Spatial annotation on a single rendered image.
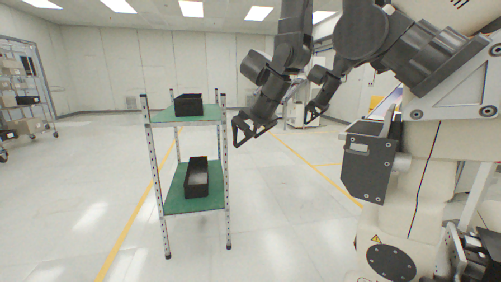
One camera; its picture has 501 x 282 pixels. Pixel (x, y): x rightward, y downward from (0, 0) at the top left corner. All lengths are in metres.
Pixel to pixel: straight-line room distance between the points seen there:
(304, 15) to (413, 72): 0.21
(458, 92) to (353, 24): 0.17
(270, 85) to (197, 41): 8.41
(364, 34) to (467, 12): 0.21
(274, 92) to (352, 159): 0.25
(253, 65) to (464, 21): 0.38
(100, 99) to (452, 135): 9.54
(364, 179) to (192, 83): 8.40
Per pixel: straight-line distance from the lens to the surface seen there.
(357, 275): 1.25
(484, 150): 0.59
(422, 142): 0.57
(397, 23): 0.40
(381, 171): 0.54
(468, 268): 0.73
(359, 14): 0.39
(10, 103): 5.40
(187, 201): 1.54
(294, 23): 0.45
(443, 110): 0.40
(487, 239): 0.77
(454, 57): 0.37
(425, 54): 0.38
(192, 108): 1.33
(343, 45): 0.39
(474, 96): 0.41
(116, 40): 9.35
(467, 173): 2.99
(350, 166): 0.55
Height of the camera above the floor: 1.16
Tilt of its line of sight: 17 degrees down
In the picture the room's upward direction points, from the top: straight up
